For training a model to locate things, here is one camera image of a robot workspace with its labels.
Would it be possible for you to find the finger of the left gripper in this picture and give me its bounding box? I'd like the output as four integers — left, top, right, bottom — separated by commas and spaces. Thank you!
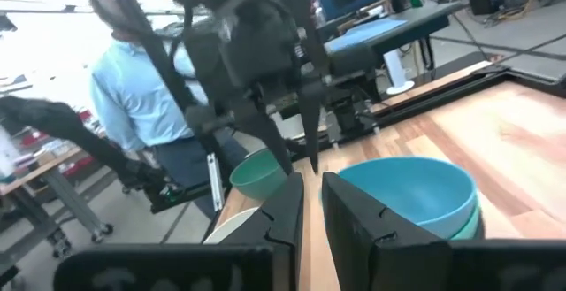
232, 97, 295, 177
296, 80, 329, 175

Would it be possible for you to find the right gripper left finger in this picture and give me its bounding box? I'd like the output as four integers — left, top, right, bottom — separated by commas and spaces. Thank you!
52, 171, 306, 291

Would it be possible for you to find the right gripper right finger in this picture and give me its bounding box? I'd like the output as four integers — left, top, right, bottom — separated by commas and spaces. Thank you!
321, 171, 566, 291

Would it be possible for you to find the large white speckled bowl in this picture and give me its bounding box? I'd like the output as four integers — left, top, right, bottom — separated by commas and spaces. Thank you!
203, 206, 261, 245

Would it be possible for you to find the blue bowl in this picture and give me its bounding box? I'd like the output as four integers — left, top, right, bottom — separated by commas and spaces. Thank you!
336, 156, 481, 241

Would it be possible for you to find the silver metal bar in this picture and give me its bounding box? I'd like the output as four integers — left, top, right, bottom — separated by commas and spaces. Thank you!
206, 151, 226, 212

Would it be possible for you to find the white cylinder stand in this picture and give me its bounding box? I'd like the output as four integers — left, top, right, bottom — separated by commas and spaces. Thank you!
383, 50, 416, 96

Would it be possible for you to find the blue desk mat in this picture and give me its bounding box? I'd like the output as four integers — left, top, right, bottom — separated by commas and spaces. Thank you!
325, 18, 408, 54

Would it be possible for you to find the mint green bowl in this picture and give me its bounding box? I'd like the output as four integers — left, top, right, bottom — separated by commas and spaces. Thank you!
449, 202, 486, 241

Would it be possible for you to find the person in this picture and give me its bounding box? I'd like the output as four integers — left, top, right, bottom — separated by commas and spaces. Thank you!
83, 0, 249, 219

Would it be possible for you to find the dark office desk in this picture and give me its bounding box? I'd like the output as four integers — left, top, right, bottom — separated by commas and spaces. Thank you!
325, 1, 463, 78

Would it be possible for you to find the wooden workbench on wheels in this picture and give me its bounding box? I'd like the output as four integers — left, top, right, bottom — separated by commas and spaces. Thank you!
0, 147, 114, 257

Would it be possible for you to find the white container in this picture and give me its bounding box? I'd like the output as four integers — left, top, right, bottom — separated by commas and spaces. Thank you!
0, 125, 18, 184

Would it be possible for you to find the black table frame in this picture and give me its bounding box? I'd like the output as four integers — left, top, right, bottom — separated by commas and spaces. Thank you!
370, 63, 566, 127

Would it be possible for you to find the yellow cable bundle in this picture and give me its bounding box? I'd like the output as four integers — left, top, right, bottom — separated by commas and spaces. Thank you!
499, 0, 539, 22

